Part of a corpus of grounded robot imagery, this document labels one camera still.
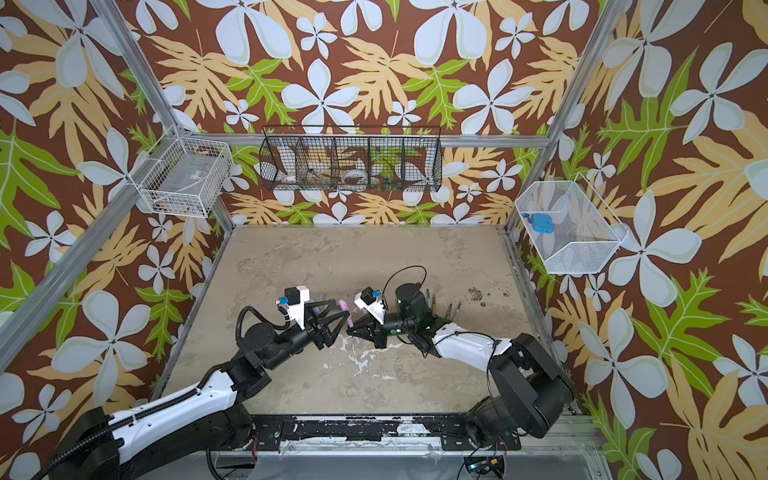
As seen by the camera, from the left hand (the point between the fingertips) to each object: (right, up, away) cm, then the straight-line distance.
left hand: (339, 305), depth 70 cm
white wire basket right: (+64, +20, +14) cm, 69 cm away
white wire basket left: (-48, +35, +16) cm, 62 cm away
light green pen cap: (-5, +1, +4) cm, 7 cm away
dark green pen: (+32, -7, +26) cm, 42 cm away
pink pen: (+1, -1, +2) cm, 2 cm away
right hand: (+2, -8, +6) cm, 10 cm away
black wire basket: (0, +44, +27) cm, 52 cm away
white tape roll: (+1, +39, +28) cm, 48 cm away
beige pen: (+35, -6, +26) cm, 44 cm away
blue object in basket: (+58, +21, +16) cm, 64 cm away
